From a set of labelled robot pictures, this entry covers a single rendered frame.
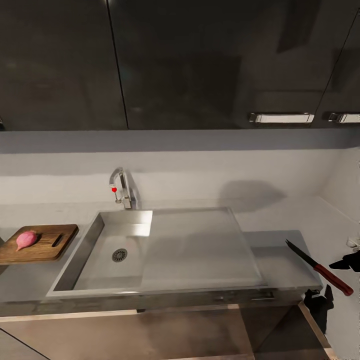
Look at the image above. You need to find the parer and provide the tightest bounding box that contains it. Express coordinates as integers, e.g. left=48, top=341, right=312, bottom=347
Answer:
left=287, top=240, right=354, bottom=295

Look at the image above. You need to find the cutting board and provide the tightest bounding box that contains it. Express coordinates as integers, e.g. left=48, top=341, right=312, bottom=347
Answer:
left=0, top=224, right=78, bottom=263

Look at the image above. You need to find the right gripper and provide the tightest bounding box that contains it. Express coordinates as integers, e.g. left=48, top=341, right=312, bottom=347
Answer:
left=329, top=250, right=360, bottom=272

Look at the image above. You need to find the vidalia onion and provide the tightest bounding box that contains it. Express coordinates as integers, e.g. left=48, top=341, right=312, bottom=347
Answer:
left=16, top=232, right=36, bottom=251

